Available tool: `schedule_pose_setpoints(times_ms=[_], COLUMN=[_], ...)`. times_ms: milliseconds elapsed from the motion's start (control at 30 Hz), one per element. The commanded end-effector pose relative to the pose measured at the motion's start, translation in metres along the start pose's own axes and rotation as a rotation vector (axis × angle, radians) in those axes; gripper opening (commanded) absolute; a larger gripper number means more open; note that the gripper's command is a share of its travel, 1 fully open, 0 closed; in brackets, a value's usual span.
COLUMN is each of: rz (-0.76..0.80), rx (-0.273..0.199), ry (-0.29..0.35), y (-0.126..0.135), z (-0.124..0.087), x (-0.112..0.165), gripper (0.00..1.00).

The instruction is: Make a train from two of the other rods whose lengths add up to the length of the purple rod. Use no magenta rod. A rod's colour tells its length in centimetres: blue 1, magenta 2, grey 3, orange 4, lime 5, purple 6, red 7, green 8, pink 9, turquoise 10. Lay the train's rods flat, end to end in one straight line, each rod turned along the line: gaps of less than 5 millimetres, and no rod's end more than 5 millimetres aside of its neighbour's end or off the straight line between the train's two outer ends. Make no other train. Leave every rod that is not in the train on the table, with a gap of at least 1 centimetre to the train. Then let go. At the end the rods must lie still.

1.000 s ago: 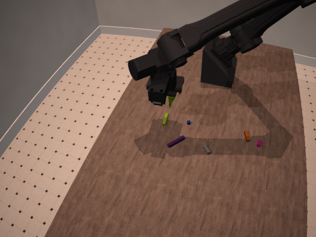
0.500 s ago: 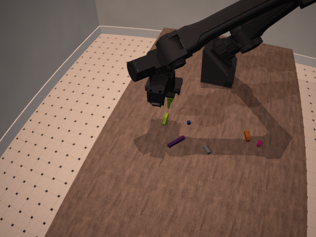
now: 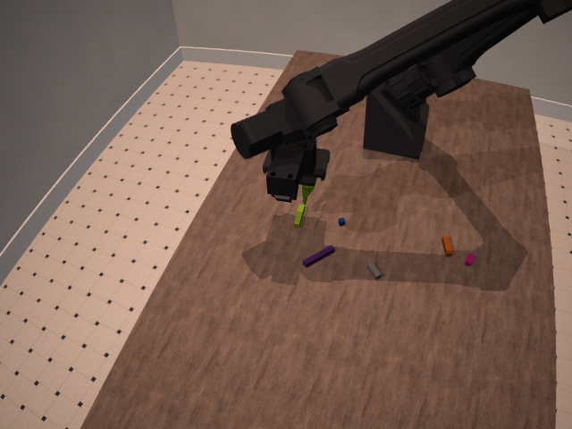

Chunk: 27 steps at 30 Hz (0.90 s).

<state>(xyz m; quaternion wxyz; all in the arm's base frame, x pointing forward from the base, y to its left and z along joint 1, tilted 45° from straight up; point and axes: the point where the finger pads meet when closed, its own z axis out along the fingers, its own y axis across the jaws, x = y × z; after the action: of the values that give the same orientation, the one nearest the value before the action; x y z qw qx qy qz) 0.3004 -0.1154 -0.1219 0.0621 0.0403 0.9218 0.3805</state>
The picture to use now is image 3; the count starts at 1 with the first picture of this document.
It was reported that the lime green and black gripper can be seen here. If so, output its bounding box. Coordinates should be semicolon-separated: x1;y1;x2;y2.
263;137;330;205

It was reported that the purple rod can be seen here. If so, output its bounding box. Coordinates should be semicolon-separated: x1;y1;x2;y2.
303;245;334;268

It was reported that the grey rectangular bar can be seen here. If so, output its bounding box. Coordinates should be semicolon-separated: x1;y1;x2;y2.
366;262;381;280

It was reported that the orange rod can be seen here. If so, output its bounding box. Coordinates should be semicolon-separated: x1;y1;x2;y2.
442;236;452;257

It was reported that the lime green rectangular bar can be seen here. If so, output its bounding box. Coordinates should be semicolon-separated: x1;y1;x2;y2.
294;205;305;228

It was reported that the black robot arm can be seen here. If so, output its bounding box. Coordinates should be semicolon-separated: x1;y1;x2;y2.
231;0;572;202

